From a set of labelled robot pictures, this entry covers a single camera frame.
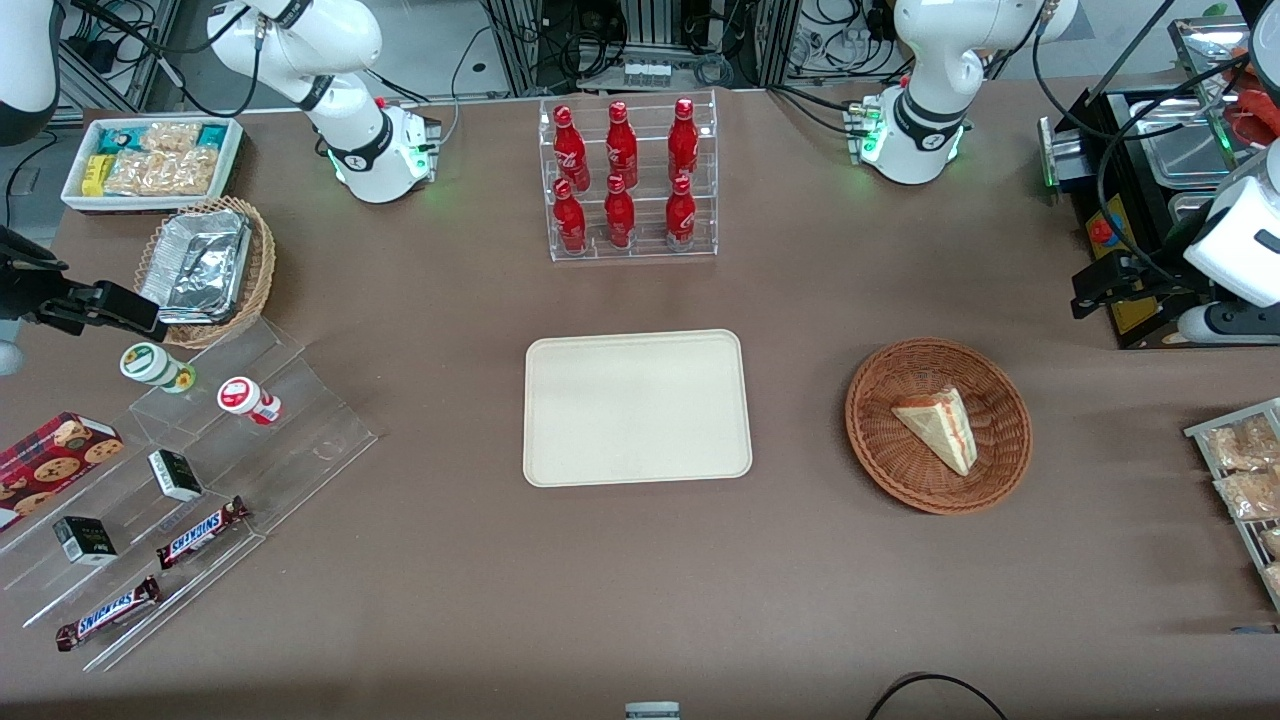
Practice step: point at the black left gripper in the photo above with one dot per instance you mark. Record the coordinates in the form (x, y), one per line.
(1163, 268)

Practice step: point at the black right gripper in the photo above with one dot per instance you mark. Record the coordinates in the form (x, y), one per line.
(22, 293)

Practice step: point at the triangular sandwich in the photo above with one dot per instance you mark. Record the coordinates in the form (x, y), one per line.
(940, 430)

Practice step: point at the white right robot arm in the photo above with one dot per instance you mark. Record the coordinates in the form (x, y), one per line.
(352, 150)

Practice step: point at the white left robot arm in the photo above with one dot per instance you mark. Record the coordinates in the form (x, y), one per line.
(925, 120)

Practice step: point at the light tan wicker basket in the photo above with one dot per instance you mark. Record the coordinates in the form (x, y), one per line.
(264, 265)

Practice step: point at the tray of packaged snacks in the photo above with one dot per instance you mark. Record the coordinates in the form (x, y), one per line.
(1205, 432)

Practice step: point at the brown round wicker basket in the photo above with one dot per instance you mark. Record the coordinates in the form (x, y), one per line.
(900, 470)

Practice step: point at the beige plastic tray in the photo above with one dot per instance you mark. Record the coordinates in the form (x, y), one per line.
(637, 408)

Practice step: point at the red emergency stop button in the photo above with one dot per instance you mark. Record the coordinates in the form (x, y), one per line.
(1103, 232)

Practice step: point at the green capped yogurt bottle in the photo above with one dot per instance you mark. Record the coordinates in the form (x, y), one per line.
(150, 364)

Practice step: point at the stack of foil trays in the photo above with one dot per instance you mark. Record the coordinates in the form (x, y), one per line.
(195, 265)

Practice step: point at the steel warmer pan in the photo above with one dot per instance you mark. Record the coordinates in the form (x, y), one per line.
(1180, 150)
(1186, 208)

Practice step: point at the silver box with green light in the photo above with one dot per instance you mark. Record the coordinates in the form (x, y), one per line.
(1060, 150)

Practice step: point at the yellow snack packet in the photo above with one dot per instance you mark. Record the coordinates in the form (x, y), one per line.
(96, 175)

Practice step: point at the large clear cracker bag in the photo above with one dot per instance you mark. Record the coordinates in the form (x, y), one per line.
(165, 173)

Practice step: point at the red capped yogurt bottle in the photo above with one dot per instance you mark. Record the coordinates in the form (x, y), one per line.
(243, 397)

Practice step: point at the black food warmer appliance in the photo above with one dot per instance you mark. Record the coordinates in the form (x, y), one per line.
(1115, 125)

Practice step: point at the red cookie box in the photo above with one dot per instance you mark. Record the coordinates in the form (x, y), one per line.
(55, 465)

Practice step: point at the teal snack packet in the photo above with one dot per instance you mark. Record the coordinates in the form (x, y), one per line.
(120, 140)
(212, 135)

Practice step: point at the small black carton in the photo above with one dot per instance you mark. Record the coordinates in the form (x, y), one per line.
(175, 475)
(85, 540)

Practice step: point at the small clear cracker bag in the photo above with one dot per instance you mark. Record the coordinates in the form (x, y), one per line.
(170, 136)

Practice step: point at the white rectangular snack bin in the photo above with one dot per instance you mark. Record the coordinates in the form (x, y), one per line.
(232, 165)

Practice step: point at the clear acrylic stepped shelf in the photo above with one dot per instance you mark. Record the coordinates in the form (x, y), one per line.
(300, 440)

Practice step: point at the clear pastry bag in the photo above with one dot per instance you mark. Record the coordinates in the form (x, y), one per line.
(1271, 542)
(1245, 445)
(1273, 580)
(1250, 495)

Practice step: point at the snickers chocolate bar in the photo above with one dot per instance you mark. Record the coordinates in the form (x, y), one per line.
(108, 612)
(200, 533)

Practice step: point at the steel framed glass case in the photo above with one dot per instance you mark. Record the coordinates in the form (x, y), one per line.
(1200, 35)

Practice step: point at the red cola bottle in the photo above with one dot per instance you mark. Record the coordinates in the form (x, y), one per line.
(619, 218)
(683, 138)
(681, 218)
(570, 222)
(569, 145)
(621, 140)

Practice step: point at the clear acrylic bottle rack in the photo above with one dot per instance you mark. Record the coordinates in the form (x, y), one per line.
(650, 250)

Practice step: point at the white power strip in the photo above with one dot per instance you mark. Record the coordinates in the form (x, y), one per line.
(647, 74)

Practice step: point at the small grey device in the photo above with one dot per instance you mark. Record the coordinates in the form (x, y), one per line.
(652, 712)

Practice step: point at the aluminium frame post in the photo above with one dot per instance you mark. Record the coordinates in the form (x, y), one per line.
(775, 45)
(520, 45)

